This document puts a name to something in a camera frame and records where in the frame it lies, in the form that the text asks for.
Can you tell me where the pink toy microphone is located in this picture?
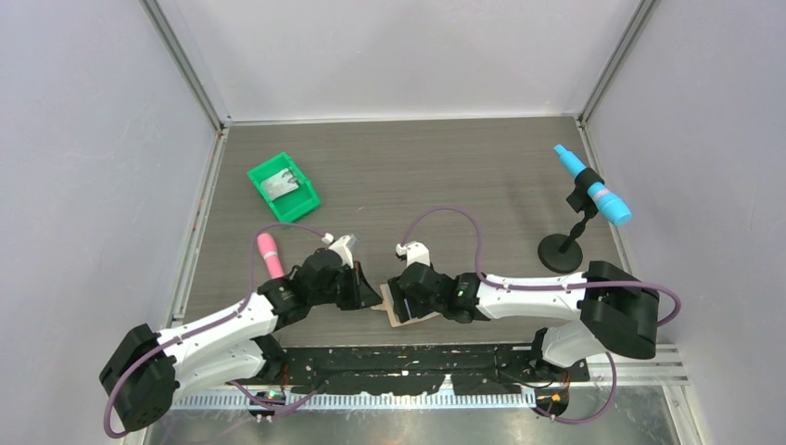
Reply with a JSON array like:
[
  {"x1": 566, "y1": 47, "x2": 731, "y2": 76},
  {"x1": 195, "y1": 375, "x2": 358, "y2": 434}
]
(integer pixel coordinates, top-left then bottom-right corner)
[{"x1": 256, "y1": 233, "x2": 285, "y2": 279}]

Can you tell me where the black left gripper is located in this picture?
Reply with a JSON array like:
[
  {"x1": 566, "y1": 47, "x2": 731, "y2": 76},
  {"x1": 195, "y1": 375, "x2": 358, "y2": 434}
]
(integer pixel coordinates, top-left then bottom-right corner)
[{"x1": 310, "y1": 261, "x2": 381, "y2": 311}]

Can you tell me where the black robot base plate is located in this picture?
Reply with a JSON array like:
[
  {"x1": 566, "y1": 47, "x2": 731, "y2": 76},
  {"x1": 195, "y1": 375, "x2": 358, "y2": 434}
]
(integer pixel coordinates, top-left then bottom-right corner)
[{"x1": 240, "y1": 344, "x2": 590, "y2": 396}]

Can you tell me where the black microphone stand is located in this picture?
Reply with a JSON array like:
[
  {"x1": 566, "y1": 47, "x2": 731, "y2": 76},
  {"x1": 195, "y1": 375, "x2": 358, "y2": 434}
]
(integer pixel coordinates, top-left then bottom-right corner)
[{"x1": 537, "y1": 190, "x2": 598, "y2": 273}]

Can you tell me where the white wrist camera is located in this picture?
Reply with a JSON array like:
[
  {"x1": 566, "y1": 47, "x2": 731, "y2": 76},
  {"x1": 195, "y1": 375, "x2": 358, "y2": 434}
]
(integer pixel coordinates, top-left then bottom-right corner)
[
  {"x1": 327, "y1": 234, "x2": 358, "y2": 269},
  {"x1": 395, "y1": 241, "x2": 432, "y2": 267}
]

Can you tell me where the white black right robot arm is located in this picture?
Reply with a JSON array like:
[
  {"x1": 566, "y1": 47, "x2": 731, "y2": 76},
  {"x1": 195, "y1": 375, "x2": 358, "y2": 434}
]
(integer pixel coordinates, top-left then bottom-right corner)
[{"x1": 381, "y1": 261, "x2": 660, "y2": 381}]

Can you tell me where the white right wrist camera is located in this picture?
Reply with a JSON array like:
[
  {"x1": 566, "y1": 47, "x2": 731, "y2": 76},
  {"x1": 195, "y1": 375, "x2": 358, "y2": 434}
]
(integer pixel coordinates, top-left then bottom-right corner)
[{"x1": 395, "y1": 241, "x2": 432, "y2": 267}]

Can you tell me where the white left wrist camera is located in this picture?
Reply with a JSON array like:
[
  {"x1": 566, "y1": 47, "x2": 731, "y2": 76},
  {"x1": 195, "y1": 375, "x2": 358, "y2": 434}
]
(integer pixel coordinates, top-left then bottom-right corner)
[{"x1": 327, "y1": 234, "x2": 358, "y2": 269}]

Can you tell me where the green plastic bin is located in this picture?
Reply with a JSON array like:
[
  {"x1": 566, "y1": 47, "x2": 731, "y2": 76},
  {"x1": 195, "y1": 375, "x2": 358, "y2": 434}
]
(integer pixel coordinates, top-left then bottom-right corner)
[{"x1": 247, "y1": 152, "x2": 322, "y2": 223}]

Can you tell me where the beige card holder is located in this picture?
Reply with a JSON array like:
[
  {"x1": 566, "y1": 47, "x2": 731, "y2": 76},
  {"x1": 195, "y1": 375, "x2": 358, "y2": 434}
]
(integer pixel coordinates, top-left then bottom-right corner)
[{"x1": 371, "y1": 284, "x2": 440, "y2": 328}]

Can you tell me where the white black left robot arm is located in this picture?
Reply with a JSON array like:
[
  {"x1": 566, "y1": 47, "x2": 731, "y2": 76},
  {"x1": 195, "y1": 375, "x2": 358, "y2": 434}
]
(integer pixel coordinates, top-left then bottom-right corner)
[{"x1": 99, "y1": 248, "x2": 383, "y2": 439}]

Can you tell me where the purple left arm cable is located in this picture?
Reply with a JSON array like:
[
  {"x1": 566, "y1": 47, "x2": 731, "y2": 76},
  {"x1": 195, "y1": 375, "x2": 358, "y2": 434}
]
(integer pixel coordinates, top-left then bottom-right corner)
[{"x1": 103, "y1": 222, "x2": 336, "y2": 439}]

